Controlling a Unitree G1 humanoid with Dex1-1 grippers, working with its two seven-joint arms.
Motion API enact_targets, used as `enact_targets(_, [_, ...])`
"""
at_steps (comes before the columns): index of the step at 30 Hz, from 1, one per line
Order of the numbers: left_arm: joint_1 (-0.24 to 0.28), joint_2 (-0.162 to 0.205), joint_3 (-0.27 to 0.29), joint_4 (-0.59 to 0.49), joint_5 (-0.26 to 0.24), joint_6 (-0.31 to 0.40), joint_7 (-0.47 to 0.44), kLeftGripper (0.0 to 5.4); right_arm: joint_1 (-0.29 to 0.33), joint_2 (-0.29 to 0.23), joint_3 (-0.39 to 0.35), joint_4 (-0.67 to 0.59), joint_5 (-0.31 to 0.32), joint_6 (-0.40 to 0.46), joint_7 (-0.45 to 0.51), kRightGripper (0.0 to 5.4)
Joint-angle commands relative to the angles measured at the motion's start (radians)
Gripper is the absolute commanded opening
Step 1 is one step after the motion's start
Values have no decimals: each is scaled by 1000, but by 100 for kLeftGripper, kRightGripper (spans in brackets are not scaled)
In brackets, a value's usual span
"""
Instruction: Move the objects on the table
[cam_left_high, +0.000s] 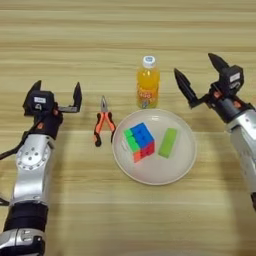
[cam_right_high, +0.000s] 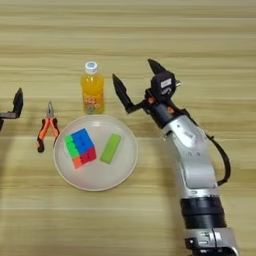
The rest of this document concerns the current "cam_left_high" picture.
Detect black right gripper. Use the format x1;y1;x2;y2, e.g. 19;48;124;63
173;52;256;124

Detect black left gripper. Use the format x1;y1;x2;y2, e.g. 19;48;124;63
22;79;83;140

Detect orange juice bottle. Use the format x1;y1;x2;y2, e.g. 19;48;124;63
136;55;161;110

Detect multicolour puzzle cube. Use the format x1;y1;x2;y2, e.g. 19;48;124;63
123;122;156;164

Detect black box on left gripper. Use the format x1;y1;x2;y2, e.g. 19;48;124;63
25;89;56;117

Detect orange black pliers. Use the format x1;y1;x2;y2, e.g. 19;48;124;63
93;95;117;148

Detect green rectangular block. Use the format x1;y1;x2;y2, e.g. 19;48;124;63
157;127;179;159

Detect white round plate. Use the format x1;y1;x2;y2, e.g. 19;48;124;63
111;108;198;186

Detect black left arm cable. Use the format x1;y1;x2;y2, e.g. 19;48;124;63
0;129;33;161

